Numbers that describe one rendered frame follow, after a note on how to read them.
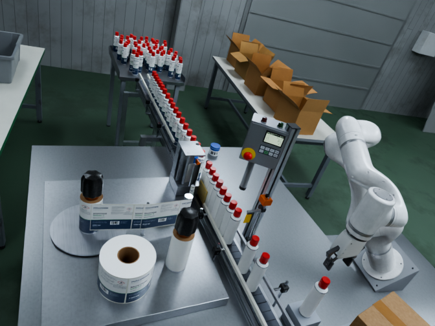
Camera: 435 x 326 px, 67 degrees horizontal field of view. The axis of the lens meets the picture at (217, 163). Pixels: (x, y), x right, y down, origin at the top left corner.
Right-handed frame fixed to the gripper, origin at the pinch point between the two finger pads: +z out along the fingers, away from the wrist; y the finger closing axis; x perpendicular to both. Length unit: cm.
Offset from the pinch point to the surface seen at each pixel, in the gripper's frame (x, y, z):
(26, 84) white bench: -227, 107, 41
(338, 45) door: -427, -373, 6
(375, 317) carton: 16.7, -9.1, 9.5
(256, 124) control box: -53, 14, -25
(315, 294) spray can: 1.0, 2.3, 15.8
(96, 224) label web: -55, 73, 26
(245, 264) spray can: -24.4, 16.0, 27.0
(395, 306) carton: 15.5, -20.8, 9.5
